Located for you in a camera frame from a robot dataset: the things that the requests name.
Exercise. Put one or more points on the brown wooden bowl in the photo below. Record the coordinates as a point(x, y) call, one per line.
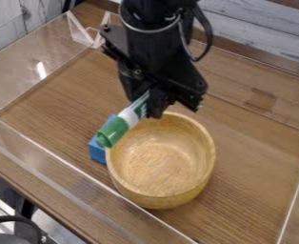
point(162, 162)

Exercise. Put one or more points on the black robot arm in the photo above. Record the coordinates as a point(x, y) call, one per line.
point(152, 9)

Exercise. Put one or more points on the clear acrylic tray wall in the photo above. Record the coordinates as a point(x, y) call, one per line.
point(58, 90)

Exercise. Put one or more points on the green white marker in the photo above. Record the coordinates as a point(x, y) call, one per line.
point(126, 119)

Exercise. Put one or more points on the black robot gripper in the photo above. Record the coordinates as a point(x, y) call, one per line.
point(154, 59)

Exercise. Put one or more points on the blue foam block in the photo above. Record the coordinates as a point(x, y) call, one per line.
point(97, 149)

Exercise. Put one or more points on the clear acrylic corner bracket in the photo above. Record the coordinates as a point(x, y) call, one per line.
point(85, 30)

